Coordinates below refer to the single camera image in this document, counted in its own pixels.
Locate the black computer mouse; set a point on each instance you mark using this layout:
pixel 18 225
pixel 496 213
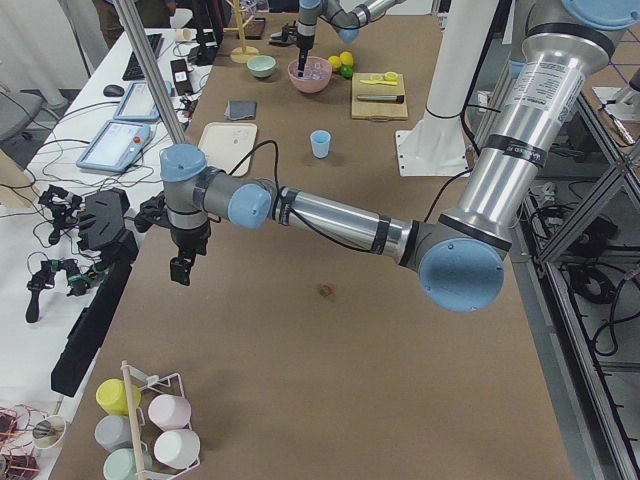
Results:
pixel 113 91

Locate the white cup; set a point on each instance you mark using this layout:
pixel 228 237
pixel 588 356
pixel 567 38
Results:
pixel 177 449

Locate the grey folded cloth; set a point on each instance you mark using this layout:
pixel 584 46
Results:
pixel 240 110

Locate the paper cup with whisk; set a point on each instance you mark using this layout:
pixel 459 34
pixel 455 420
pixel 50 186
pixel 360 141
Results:
pixel 48 435

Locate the wooden cup tree stand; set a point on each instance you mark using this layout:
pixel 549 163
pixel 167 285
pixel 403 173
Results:
pixel 242 16

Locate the light blue plastic cup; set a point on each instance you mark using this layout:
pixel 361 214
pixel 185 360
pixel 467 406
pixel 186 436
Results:
pixel 320 143

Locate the pink bowl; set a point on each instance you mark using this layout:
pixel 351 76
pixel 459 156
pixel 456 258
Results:
pixel 309 87

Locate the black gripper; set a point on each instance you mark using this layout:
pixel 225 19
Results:
pixel 185 239
pixel 304 41

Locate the blue teach pendant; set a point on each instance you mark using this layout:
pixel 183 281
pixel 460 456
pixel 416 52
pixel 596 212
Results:
pixel 115 147
pixel 137 104

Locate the grey cup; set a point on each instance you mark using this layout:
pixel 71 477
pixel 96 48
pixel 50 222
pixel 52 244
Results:
pixel 113 433

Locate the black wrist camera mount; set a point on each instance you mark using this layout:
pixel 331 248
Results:
pixel 152 212

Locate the red strawberry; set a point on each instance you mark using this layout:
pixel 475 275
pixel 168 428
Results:
pixel 325 290

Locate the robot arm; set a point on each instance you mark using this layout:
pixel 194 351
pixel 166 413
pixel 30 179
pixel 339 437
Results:
pixel 345 23
pixel 459 258

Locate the black handled knife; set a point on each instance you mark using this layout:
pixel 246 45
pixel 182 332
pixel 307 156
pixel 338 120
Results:
pixel 392 99

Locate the yellow cup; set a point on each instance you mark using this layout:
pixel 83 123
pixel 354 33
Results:
pixel 111 397

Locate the pink cup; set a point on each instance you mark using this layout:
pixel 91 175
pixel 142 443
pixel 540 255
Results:
pixel 169 412

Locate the clear ice cubes pile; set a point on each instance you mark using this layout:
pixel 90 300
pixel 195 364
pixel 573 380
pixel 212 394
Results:
pixel 315 70

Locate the aluminium frame post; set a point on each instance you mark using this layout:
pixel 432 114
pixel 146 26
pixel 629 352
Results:
pixel 130 19

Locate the yellow plastic knife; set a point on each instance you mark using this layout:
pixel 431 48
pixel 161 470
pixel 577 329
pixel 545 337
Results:
pixel 376 79

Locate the yellow lemon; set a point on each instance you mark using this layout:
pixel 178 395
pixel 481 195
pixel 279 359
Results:
pixel 346 58
pixel 336 63

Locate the mint green bowl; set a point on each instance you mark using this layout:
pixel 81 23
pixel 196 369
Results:
pixel 261 66

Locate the cream rabbit tray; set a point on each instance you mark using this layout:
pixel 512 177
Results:
pixel 225 144

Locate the lemon slice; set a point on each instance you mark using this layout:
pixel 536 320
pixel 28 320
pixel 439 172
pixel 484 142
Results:
pixel 391 76

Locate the wooden cutting board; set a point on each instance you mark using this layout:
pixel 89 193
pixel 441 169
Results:
pixel 377 111

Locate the white wire cup rack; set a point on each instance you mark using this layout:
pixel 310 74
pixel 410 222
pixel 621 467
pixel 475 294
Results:
pixel 141 389

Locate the steel ice scoop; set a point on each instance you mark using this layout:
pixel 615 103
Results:
pixel 283 38

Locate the mint green cup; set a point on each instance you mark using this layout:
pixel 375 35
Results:
pixel 120 465

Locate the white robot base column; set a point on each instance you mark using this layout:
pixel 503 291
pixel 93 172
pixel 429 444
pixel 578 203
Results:
pixel 436 145

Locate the green lime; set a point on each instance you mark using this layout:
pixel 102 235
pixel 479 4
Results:
pixel 346 71

